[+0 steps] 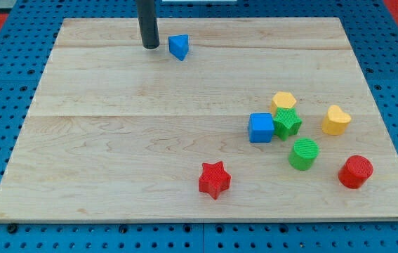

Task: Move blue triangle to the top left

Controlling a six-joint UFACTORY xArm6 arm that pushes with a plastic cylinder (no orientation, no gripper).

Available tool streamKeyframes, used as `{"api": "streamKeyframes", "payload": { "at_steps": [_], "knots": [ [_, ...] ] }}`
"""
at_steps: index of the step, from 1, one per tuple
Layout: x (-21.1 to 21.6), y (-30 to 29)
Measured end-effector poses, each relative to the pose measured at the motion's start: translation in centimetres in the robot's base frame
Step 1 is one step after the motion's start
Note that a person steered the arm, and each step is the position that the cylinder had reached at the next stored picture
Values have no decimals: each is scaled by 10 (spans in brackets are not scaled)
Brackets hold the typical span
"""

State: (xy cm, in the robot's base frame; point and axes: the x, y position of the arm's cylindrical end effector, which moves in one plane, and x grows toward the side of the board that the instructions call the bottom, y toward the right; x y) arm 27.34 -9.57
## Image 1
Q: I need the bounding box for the red cylinder block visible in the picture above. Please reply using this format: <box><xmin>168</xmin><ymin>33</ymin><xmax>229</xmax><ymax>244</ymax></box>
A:
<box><xmin>338</xmin><ymin>155</ymin><xmax>373</xmax><ymax>189</ymax></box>

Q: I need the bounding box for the blue triangle block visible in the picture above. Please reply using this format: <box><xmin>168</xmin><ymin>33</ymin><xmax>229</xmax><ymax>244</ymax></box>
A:
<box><xmin>168</xmin><ymin>34</ymin><xmax>189</xmax><ymax>61</ymax></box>

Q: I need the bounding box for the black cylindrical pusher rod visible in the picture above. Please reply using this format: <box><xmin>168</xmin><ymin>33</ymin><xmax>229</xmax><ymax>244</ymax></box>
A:
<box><xmin>135</xmin><ymin>0</ymin><xmax>159</xmax><ymax>49</ymax></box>

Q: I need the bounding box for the wooden board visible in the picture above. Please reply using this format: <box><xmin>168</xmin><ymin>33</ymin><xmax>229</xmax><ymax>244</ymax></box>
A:
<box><xmin>0</xmin><ymin>18</ymin><xmax>398</xmax><ymax>223</ymax></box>

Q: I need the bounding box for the green cylinder block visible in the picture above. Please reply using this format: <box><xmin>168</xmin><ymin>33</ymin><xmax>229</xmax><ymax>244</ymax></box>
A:
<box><xmin>288</xmin><ymin>138</ymin><xmax>319</xmax><ymax>171</ymax></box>

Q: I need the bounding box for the yellow hexagon block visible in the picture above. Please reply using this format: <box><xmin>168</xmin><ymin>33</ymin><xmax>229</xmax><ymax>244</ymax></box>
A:
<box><xmin>270</xmin><ymin>91</ymin><xmax>297</xmax><ymax>116</ymax></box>

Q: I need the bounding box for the yellow heart block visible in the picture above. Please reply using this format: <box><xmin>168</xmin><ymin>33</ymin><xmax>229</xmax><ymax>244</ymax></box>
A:
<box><xmin>321</xmin><ymin>105</ymin><xmax>352</xmax><ymax>136</ymax></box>

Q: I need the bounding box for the red star block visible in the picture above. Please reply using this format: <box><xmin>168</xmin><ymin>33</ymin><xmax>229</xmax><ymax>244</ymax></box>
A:
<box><xmin>198</xmin><ymin>161</ymin><xmax>232</xmax><ymax>200</ymax></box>

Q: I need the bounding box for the blue cube block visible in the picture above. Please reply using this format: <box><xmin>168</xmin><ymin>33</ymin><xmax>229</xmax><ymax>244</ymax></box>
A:
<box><xmin>248</xmin><ymin>112</ymin><xmax>274</xmax><ymax>143</ymax></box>

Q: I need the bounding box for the green star block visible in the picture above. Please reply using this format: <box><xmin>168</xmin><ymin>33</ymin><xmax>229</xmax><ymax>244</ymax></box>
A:
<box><xmin>273</xmin><ymin>108</ymin><xmax>303</xmax><ymax>141</ymax></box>

